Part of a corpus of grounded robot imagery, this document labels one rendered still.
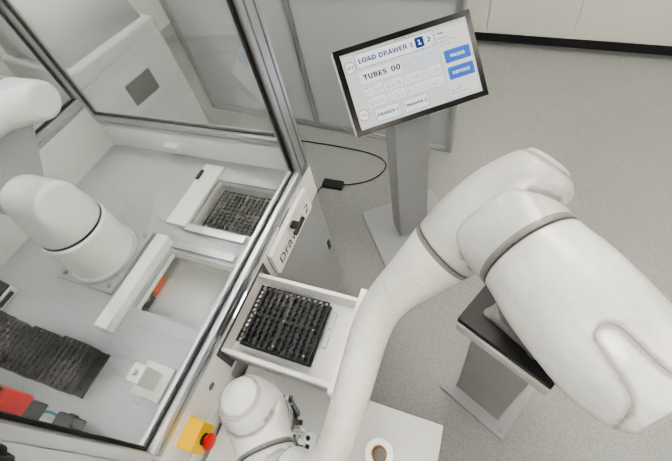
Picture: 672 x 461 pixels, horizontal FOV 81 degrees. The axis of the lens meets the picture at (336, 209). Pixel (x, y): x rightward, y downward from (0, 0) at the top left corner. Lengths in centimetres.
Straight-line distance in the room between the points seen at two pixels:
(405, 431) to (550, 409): 99
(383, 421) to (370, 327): 61
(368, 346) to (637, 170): 246
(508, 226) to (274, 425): 52
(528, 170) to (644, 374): 23
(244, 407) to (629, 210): 232
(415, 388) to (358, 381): 137
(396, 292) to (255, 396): 31
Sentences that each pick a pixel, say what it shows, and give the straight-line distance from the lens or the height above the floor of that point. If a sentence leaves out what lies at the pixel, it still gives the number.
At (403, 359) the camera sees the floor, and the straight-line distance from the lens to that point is 202.
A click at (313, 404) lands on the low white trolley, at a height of 76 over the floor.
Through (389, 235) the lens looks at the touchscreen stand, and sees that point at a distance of 228.
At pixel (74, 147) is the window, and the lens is 74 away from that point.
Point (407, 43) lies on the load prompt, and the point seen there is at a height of 116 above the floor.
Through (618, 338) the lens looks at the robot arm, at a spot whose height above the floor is 155.
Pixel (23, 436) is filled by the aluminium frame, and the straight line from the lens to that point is 83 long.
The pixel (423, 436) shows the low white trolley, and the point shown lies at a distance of 119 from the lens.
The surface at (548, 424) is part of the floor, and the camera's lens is 204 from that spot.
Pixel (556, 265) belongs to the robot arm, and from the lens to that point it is 46.
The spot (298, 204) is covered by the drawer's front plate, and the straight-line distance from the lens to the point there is 135.
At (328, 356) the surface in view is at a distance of 117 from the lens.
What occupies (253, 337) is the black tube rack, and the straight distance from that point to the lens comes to 121.
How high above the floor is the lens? 194
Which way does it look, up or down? 51 degrees down
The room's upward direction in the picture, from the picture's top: 15 degrees counter-clockwise
